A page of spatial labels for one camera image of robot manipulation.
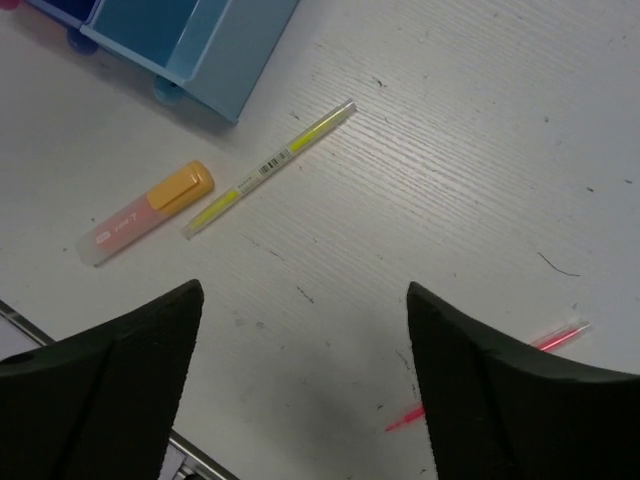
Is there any thin yellow pen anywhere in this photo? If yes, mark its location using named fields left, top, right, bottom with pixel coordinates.
left=181, top=100, right=357, bottom=239

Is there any dark blue storage bin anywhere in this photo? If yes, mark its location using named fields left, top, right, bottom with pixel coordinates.
left=26, top=0, right=100, bottom=56

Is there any light blue storage bin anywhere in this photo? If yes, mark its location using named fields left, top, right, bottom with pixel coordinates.
left=81, top=0, right=298, bottom=123

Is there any orange cap pink highlighter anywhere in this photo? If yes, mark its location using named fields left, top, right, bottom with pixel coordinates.
left=76, top=161, right=215, bottom=266

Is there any thin pink pen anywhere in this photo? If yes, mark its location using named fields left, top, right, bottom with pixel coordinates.
left=383, top=320, right=591, bottom=433

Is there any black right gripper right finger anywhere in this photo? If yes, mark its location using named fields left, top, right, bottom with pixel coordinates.
left=407, top=282, right=639, bottom=479

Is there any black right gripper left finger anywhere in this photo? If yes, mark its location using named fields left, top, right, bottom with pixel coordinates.
left=1, top=280, right=204, bottom=479

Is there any pink storage bin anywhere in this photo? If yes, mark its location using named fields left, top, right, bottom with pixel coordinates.
left=0, top=0, right=21, bottom=11

